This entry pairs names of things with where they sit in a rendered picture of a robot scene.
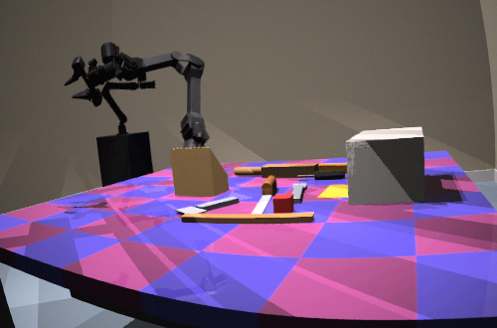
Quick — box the red cube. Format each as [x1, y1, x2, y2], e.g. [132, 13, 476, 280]
[272, 194, 294, 214]

